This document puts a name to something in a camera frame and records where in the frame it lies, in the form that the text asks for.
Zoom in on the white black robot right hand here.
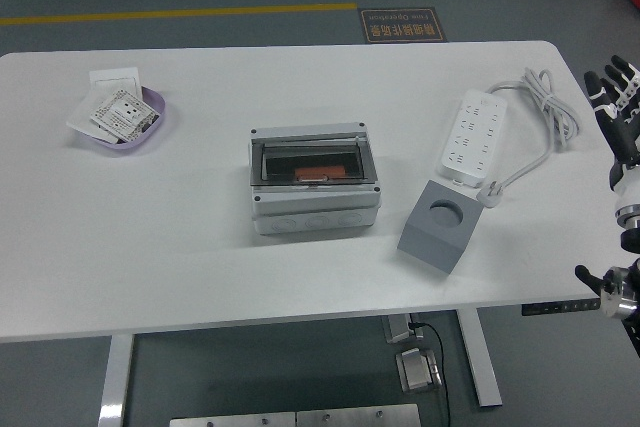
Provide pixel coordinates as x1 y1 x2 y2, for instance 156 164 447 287
583 54 640 209

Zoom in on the orange cylinder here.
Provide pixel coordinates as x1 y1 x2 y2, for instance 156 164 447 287
293 163 348 182

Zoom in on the transparent hinged box lid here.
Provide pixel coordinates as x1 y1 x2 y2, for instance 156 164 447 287
249 132 376 185

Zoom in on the grey cube with round hole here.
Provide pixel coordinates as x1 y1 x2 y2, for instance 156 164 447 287
397 178 486 276

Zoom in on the metal floor socket box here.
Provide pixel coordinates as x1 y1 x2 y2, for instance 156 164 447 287
395 346 444 394

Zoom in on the black table control panel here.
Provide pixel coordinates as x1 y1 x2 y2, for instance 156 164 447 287
521 297 603 318

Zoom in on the brown floor sign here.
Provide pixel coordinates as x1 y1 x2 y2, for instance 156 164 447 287
357 7 447 44

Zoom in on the purple plastic tray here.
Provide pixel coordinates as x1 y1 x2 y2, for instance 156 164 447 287
74 85 167 152

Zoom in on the printed socket packet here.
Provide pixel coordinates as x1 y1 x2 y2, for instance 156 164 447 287
90 89 162 145

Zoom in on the white flat packet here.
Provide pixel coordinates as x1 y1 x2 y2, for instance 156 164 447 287
66 89 122 145

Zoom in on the white power cord with plug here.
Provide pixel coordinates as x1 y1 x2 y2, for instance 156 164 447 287
478 67 584 210

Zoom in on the black floor cable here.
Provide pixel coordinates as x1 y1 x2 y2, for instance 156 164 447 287
409 321 452 427

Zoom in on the grey electrical enclosure box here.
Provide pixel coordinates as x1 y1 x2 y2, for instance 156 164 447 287
247 121 385 237

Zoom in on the metal base plate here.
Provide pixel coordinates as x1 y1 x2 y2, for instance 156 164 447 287
295 403 422 427
168 411 298 427

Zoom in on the white blank switch plate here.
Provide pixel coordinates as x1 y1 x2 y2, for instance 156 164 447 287
89 66 144 99

